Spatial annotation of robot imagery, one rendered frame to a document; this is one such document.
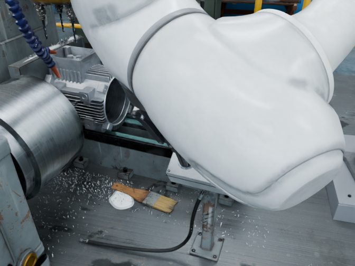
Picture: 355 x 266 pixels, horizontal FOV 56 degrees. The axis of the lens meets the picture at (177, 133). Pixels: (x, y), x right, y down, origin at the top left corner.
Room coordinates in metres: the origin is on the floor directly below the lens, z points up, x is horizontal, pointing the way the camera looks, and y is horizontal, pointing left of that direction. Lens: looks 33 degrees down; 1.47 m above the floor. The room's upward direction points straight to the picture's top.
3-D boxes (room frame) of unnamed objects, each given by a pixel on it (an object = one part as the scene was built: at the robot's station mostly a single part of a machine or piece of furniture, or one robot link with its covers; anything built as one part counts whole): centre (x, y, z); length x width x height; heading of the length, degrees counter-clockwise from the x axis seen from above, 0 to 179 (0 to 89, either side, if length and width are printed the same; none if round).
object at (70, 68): (0.95, 0.31, 1.11); 0.12 x 0.11 x 0.07; 69
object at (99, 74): (0.93, 0.27, 1.01); 0.20 x 0.19 x 0.19; 69
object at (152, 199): (0.71, 0.10, 0.80); 0.21 x 0.05 x 0.01; 64
